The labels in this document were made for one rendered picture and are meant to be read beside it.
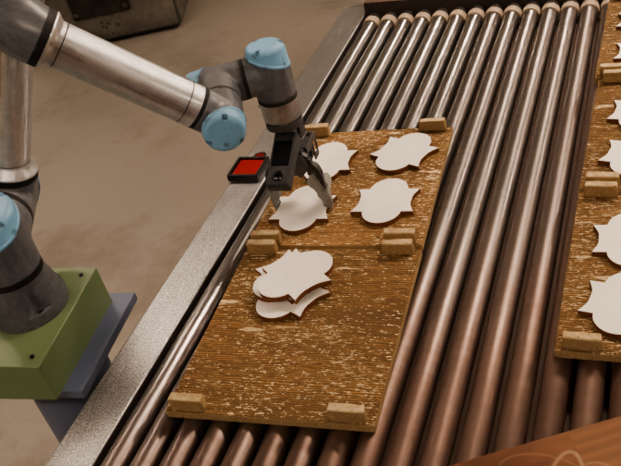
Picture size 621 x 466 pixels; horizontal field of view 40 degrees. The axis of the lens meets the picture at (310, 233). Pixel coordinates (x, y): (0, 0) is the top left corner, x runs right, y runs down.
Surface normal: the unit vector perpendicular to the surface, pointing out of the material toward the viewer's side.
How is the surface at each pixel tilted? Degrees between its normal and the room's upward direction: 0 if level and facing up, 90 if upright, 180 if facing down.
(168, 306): 0
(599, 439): 0
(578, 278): 0
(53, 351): 90
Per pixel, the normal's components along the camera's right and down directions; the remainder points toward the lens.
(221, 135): 0.14, 0.59
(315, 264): -0.22, -0.78
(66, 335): 0.95, -0.04
